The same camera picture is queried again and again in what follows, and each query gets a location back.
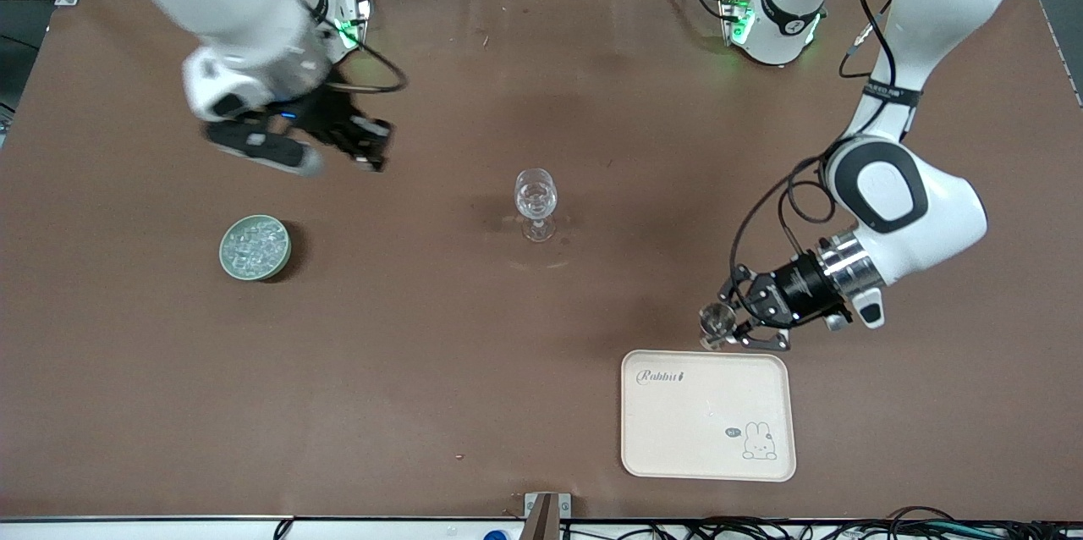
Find metal jigger cup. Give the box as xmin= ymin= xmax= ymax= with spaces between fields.
xmin=699 ymin=303 xmax=739 ymax=351

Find clear ice cubes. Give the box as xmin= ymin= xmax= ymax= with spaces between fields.
xmin=228 ymin=221 xmax=286 ymax=274

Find clear wine glass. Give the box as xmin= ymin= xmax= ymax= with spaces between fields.
xmin=514 ymin=168 xmax=559 ymax=244

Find cream rabbit print tray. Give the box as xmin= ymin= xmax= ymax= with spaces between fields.
xmin=620 ymin=350 xmax=798 ymax=483

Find green round bowl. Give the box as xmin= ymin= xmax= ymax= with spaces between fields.
xmin=219 ymin=214 xmax=293 ymax=282

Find brown table mat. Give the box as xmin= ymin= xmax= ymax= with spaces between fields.
xmin=0 ymin=0 xmax=1083 ymax=521

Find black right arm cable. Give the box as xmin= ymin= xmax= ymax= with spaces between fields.
xmin=288 ymin=0 xmax=409 ymax=95

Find black cable bundle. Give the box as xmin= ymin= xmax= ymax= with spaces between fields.
xmin=558 ymin=506 xmax=1083 ymax=540

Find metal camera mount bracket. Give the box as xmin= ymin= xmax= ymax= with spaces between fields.
xmin=523 ymin=492 xmax=572 ymax=540

